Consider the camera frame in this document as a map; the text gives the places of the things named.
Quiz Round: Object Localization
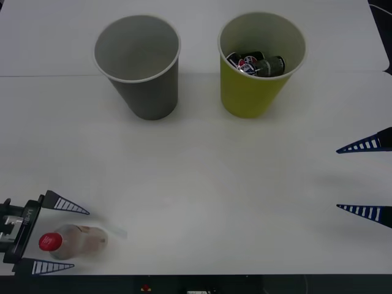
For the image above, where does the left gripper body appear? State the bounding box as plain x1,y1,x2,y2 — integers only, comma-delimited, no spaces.
2,199,44,265

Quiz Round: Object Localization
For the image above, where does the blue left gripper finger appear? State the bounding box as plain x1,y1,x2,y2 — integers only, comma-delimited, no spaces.
12,258,75,277
37,189,91,216

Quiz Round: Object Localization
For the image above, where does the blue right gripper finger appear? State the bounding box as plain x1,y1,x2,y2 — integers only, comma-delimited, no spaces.
335,126,392,154
336,203,392,229

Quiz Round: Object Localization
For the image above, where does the clear plastic bottle red cap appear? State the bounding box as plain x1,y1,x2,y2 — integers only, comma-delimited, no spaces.
38,224,110,262

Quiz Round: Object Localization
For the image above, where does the dark grey can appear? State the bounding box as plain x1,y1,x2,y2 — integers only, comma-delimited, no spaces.
255,55,287,78

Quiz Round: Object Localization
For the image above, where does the yellow-green plastic bin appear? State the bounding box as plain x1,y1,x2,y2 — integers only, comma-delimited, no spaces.
217,12,307,119

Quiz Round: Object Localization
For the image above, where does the grey plastic bin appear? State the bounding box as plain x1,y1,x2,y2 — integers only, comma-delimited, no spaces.
93,14,181,121

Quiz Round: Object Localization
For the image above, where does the black can red blue print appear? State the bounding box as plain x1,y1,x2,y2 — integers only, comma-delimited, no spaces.
227,51,266,76

